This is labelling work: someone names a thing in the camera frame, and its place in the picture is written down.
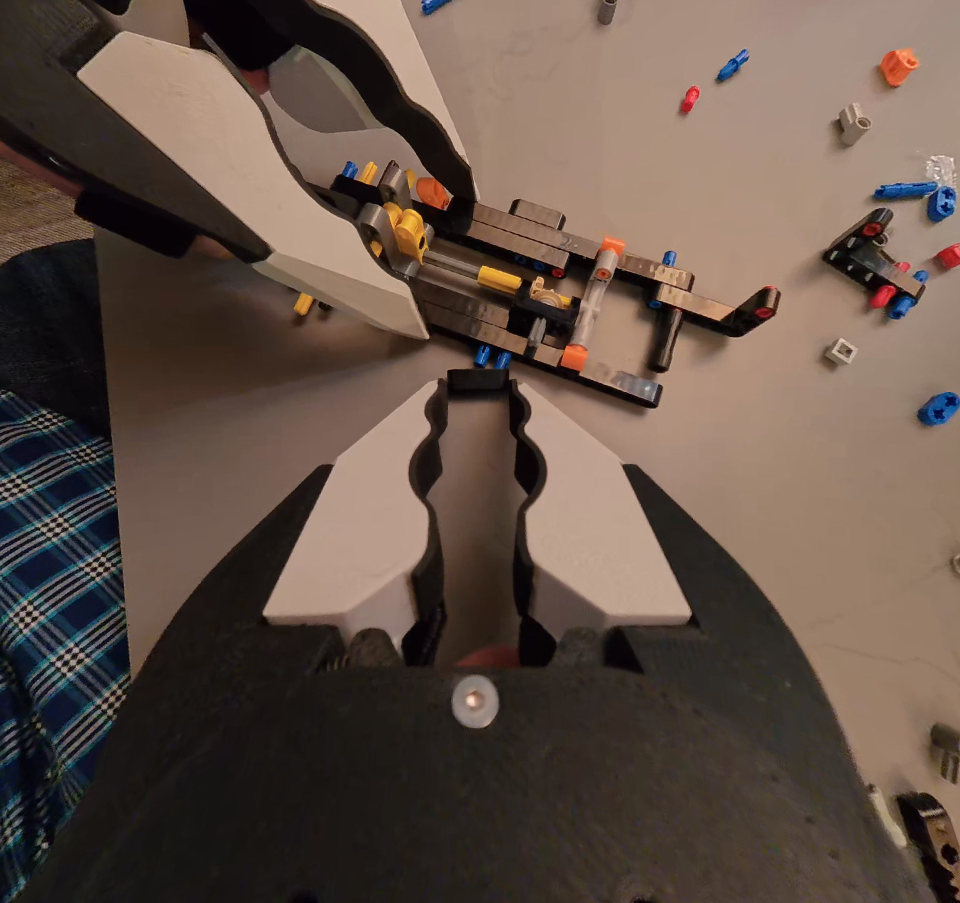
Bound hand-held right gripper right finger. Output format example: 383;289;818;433
510;378;695;668

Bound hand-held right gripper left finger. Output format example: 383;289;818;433
261;376;453;668

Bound black lego chassis model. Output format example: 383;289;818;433
292;159;783;411

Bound blue round lego piece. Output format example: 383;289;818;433
915;390;960;429

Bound light grey lego block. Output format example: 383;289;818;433
866;781;909;848

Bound dark grey lego connector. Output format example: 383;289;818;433
929;723;960;786

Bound light grey lego connector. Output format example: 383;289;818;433
835;102;874;147

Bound orange lego connector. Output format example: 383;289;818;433
878;47;921;89

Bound person's dark trousers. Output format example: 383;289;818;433
0;237;114;439

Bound person's plaid shirt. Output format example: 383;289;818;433
0;389;132;903

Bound small black lego bracket assembly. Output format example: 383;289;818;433
822;207;932;320

